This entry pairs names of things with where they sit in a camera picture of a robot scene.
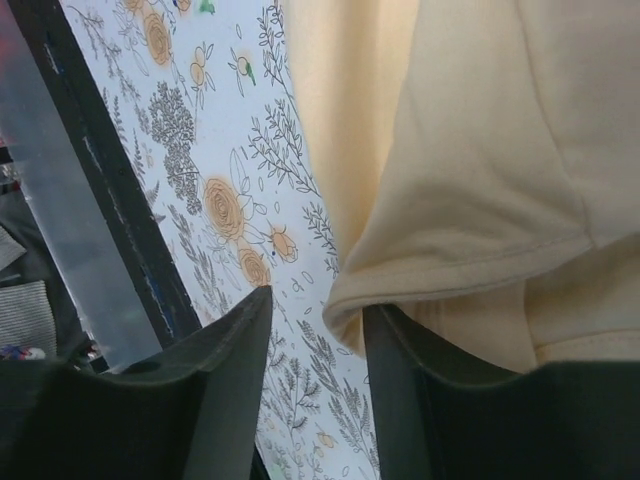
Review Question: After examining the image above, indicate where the aluminium frame rail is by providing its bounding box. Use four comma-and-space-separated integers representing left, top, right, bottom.
1, 2, 161, 371

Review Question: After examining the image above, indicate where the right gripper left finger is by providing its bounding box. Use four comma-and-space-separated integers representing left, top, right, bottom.
1, 286, 272, 479

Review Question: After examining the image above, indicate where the floral table mat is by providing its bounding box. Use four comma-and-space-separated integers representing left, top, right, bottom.
62, 1, 380, 479

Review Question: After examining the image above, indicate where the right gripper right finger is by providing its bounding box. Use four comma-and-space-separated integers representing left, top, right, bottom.
363, 305, 639, 479

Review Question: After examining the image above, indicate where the pale yellow t shirt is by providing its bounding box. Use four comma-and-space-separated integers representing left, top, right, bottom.
283, 0, 639, 372

